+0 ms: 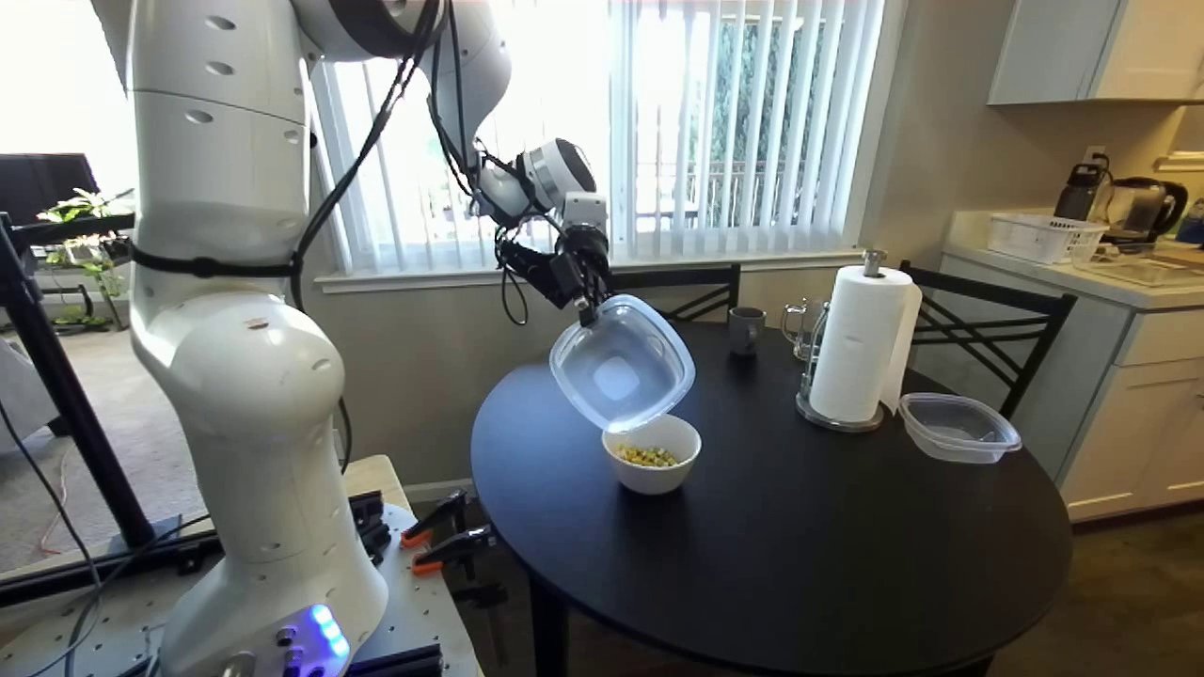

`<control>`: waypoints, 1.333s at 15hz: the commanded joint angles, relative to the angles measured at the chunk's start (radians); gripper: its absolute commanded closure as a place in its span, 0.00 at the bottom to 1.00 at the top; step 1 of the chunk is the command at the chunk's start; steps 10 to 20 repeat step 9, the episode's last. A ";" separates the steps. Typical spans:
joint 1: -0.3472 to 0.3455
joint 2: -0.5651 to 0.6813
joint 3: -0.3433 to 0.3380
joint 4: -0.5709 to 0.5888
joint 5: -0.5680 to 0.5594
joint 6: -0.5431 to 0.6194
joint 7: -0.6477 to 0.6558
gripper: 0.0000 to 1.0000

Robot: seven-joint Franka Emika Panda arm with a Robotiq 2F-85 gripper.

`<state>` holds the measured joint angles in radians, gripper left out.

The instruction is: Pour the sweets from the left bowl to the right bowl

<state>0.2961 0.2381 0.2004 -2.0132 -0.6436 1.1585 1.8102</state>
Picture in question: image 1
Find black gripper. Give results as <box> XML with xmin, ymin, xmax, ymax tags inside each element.
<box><xmin>498</xmin><ymin>226</ymin><xmax>621</xmax><ymax>329</ymax></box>

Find clear plastic container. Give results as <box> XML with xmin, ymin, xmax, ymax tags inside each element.
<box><xmin>547</xmin><ymin>291</ymin><xmax>700</xmax><ymax>438</ymax></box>

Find white round bowl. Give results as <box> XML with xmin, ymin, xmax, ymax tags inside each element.
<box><xmin>599</xmin><ymin>410</ymin><xmax>708</xmax><ymax>502</ymax></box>

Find black chair with crossed back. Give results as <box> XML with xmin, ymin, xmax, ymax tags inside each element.
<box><xmin>898</xmin><ymin>260</ymin><xmax>1078</xmax><ymax>422</ymax></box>
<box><xmin>612</xmin><ymin>260</ymin><xmax>745</xmax><ymax>331</ymax></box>

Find small dark cup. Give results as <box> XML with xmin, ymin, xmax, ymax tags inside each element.
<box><xmin>725</xmin><ymin>304</ymin><xmax>766</xmax><ymax>368</ymax></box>

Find glass shaker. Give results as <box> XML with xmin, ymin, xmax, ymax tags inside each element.
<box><xmin>782</xmin><ymin>299</ymin><xmax>832</xmax><ymax>368</ymax></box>

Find white vertical window blinds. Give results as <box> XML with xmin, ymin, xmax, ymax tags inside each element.
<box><xmin>303</xmin><ymin>0</ymin><xmax>889</xmax><ymax>274</ymax></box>

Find metal paper towel holder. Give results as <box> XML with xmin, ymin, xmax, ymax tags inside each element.
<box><xmin>795</xmin><ymin>246</ymin><xmax>909</xmax><ymax>440</ymax></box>

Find orange black clamp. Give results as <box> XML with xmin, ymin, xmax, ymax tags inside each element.
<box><xmin>411</xmin><ymin>523</ymin><xmax>499</xmax><ymax>580</ymax></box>
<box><xmin>397</xmin><ymin>488</ymin><xmax>474</xmax><ymax>541</ymax></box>

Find white paper towel roll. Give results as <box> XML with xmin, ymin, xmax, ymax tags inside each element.
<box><xmin>805</xmin><ymin>260</ymin><xmax>925</xmax><ymax>430</ymax></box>

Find robot mounting table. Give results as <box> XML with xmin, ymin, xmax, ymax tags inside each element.
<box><xmin>0</xmin><ymin>452</ymin><xmax>484</xmax><ymax>677</ymax></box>

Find clear container with lid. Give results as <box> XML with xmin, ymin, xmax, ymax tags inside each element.
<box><xmin>898</xmin><ymin>389</ymin><xmax>1027</xmax><ymax>468</ymax></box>

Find black coffee appliance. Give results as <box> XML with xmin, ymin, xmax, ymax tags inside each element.
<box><xmin>1048</xmin><ymin>147</ymin><xmax>1113</xmax><ymax>226</ymax></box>

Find green house plant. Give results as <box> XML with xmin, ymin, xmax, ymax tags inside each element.
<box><xmin>35</xmin><ymin>186</ymin><xmax>134</xmax><ymax>331</ymax></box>

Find light stone countertop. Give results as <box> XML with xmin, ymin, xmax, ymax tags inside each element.
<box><xmin>937</xmin><ymin>202</ymin><xmax>1204</xmax><ymax>315</ymax></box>

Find black tripod stand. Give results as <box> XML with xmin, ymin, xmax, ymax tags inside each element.
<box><xmin>0</xmin><ymin>210</ymin><xmax>160</xmax><ymax>556</ymax></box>

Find black electric kettle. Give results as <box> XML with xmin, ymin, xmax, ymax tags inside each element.
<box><xmin>1101</xmin><ymin>175</ymin><xmax>1191</xmax><ymax>257</ymax></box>

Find white lower cabinet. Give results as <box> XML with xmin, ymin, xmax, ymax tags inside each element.
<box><xmin>1058</xmin><ymin>304</ymin><xmax>1204</xmax><ymax>523</ymax></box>

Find white cabinet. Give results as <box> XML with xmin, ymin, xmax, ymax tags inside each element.
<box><xmin>984</xmin><ymin>0</ymin><xmax>1204</xmax><ymax>108</ymax></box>
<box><xmin>1058</xmin><ymin>304</ymin><xmax>1204</xmax><ymax>523</ymax></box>

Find white upper cabinet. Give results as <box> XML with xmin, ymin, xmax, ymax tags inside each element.
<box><xmin>984</xmin><ymin>0</ymin><xmax>1204</xmax><ymax>108</ymax></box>

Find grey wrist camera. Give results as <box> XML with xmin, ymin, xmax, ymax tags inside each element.
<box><xmin>559</xmin><ymin>187</ymin><xmax>608</xmax><ymax>237</ymax></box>

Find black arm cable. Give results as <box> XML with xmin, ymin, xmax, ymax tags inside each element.
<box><xmin>288</xmin><ymin>0</ymin><xmax>445</xmax><ymax>311</ymax></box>

